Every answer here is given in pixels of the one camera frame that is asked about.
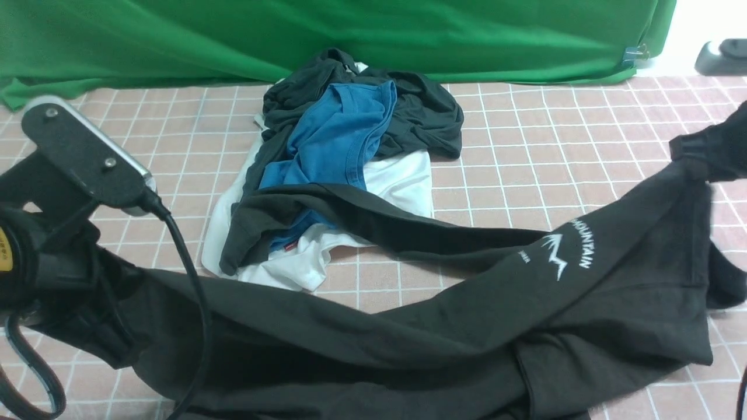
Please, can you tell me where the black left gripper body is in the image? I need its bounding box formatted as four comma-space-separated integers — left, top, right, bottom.
2, 150, 126, 319

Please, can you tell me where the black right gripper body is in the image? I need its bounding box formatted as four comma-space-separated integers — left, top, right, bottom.
669, 102, 746, 183

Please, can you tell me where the dark gray long-sleeved shirt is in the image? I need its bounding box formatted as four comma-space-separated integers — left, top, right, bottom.
35, 157, 747, 420

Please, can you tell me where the dark teal gray shirt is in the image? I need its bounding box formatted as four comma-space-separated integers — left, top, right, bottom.
228, 50, 465, 221

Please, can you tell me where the blue shirt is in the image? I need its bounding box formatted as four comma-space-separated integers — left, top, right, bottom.
258, 80, 398, 253

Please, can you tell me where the white shirt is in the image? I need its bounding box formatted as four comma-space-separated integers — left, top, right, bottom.
202, 114, 433, 291

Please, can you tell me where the blue binder clip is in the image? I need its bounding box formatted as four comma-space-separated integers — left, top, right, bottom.
620, 44, 650, 68

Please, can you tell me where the pink checkered tablecloth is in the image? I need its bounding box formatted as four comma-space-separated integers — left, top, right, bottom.
25, 76, 745, 419

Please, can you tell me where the green backdrop cloth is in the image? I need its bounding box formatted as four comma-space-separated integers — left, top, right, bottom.
1, 1, 676, 111

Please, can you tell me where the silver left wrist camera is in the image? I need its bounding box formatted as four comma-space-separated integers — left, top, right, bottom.
21, 95, 158, 217

